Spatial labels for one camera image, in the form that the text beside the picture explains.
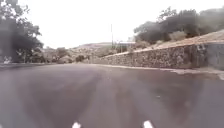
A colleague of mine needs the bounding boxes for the pole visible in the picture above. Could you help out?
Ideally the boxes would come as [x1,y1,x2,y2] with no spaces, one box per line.
[110,23,114,50]

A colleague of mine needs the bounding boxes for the grey asphalt road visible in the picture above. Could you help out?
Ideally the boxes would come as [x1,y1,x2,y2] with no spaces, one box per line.
[0,62,224,128]

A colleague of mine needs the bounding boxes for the bushes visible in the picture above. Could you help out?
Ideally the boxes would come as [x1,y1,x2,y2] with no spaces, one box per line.
[43,46,118,65]

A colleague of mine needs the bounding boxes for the robot's own part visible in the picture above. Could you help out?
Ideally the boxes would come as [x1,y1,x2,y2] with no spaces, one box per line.
[71,121,82,128]
[143,120,154,128]

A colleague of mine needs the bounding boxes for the pale road verge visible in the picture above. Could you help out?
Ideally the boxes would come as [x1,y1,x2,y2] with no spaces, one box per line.
[96,63,224,81]

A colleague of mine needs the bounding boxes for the trees on hillside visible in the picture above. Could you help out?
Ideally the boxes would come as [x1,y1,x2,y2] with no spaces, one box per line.
[133,6,224,45]

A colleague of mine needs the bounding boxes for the dry grass slope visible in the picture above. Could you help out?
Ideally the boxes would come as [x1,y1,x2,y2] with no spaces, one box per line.
[133,29,224,52]

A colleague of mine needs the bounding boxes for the group of trees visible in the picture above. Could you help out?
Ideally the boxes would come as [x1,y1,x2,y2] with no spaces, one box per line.
[0,0,45,64]

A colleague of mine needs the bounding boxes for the rough stone retaining wall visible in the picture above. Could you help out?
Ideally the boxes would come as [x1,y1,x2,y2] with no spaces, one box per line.
[87,41,224,71]

